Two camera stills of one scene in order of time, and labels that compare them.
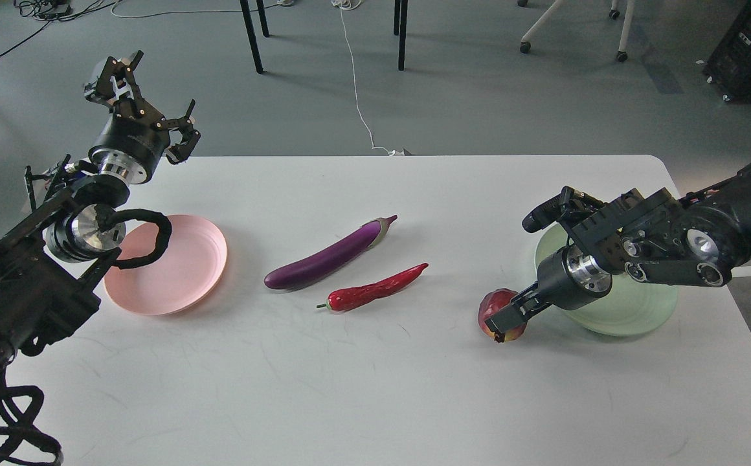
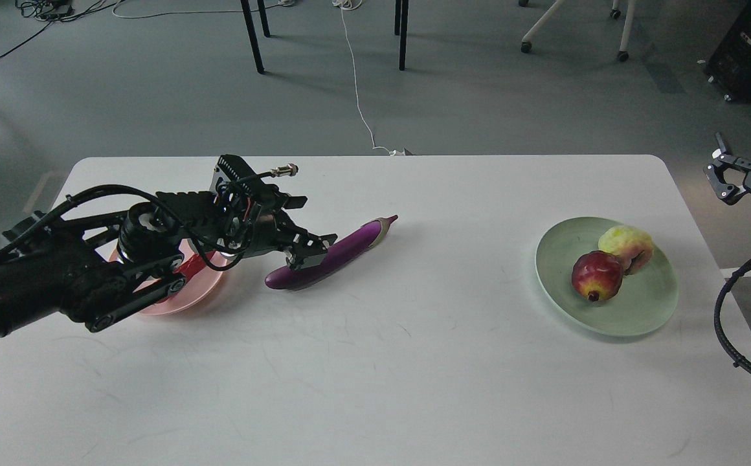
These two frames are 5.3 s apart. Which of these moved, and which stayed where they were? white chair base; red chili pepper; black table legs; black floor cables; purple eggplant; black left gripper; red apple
Moved: black left gripper; red chili pepper; red apple
Stayed: purple eggplant; black table legs; white chair base; black floor cables
